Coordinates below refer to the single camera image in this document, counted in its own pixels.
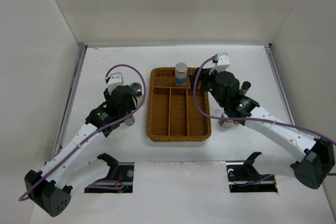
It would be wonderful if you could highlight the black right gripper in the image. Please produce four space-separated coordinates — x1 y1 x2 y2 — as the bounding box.
190 66 227 108

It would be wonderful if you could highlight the red sauce bottle yellow cap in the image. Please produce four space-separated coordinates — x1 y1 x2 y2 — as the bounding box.
124 112 135 126

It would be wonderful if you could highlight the white bead jar silver lid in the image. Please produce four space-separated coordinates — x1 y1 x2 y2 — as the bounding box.
175 62 187 87

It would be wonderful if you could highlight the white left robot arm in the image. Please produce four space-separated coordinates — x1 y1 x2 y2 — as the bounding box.
20 86 137 217

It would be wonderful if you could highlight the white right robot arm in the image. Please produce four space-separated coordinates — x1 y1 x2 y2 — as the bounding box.
189 68 335 189

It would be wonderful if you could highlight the clear jar grey lid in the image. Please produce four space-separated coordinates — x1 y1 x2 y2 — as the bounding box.
129 82 143 107

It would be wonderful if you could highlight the slim dark pepper bottle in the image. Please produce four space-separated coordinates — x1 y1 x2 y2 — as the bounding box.
239 81 251 95

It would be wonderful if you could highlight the brown spice jar red label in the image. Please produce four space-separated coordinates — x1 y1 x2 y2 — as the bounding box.
218 112 233 127

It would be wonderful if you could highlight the brown wicker divided tray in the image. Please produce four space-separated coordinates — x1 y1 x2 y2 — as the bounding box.
146 67 212 142

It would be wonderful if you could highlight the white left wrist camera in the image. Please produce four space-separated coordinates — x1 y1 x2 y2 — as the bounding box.
106 72 124 94

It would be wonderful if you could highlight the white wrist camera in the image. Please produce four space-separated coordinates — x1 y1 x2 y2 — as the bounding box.
106 72 124 94
209 52 230 74

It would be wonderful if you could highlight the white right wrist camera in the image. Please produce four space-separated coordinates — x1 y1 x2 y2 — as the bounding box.
209 52 230 74

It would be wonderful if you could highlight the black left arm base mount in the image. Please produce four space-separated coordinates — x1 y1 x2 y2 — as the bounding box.
84 153 135 194

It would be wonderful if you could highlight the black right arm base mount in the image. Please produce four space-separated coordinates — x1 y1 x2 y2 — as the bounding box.
226 152 278 193

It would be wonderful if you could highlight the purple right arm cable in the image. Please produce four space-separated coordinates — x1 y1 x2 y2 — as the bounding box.
192 56 336 176

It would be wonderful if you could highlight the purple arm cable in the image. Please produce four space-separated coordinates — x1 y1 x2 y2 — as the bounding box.
192 56 336 176
18 63 146 202

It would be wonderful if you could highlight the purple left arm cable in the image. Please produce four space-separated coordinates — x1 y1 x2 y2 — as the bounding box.
18 63 146 202

